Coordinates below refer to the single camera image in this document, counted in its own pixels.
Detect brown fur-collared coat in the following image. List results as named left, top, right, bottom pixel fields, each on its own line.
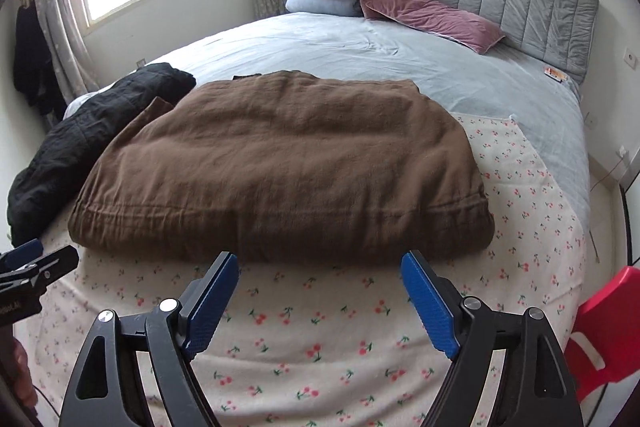
left=68, top=70, right=495, bottom=263

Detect black hanging clothes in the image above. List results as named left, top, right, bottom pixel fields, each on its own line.
left=13, top=4, right=67, bottom=120

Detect left hand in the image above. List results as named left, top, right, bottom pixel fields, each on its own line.
left=12, top=337, right=38, bottom=409

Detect black quilted jacket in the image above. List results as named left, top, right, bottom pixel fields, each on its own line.
left=6, top=63, right=196, bottom=247

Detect red plastic stool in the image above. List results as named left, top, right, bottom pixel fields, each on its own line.
left=564, top=267, right=639, bottom=402

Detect cherry print white blanket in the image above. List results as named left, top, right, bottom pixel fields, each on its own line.
left=15, top=115, right=586, bottom=426

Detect grey curtain left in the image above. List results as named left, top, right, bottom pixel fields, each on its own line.
left=35, top=0, right=100, bottom=103

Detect light blue bed sheet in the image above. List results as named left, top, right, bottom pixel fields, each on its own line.
left=64, top=11, right=591, bottom=228

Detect small orange packet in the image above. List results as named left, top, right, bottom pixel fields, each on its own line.
left=544, top=67, right=570, bottom=83

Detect folded light blue blanket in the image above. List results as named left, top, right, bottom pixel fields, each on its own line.
left=285, top=0, right=363, bottom=17

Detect pink velvet pillow front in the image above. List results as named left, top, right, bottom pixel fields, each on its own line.
left=367, top=0, right=504, bottom=54

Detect brown cable on floor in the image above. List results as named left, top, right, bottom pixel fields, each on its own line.
left=587, top=185, right=601, bottom=264

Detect wall socket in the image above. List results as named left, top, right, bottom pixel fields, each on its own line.
left=624, top=48, right=638, bottom=69

